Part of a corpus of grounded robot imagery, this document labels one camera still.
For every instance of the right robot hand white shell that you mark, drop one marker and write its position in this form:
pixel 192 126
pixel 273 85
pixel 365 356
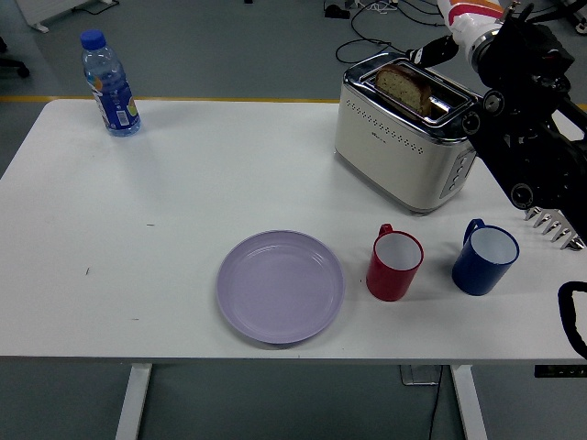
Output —
pixel 468 18

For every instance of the bread slice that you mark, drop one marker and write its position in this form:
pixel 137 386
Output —
pixel 403 89

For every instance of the cream and chrome toaster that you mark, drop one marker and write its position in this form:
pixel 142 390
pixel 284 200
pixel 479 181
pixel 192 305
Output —
pixel 390 151

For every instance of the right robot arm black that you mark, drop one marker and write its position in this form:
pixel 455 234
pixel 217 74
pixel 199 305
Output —
pixel 518 137

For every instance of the purple plate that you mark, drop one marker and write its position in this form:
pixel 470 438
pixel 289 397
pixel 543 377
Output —
pixel 280 289

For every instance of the white equipment leg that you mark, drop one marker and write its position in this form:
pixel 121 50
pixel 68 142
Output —
pixel 581 26

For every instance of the metal toast rack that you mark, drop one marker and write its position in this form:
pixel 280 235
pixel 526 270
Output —
pixel 555 229

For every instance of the blue mug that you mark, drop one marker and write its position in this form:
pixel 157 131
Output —
pixel 474 275

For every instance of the red mug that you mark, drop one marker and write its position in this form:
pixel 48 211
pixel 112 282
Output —
pixel 387 282

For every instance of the water bottle blue cap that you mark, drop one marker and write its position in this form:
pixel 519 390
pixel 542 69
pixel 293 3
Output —
pixel 114 105

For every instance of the black table control panel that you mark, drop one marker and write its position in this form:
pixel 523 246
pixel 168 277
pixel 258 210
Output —
pixel 559 371

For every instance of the white table leg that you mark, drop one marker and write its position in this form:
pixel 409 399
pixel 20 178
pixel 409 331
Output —
pixel 133 403
pixel 468 403

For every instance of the white panel stand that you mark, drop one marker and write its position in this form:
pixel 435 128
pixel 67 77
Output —
pixel 41 11

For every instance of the black office chair base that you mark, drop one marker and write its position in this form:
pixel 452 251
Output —
pixel 11 64

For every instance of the clear plastic bracket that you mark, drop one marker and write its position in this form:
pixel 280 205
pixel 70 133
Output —
pixel 419 376

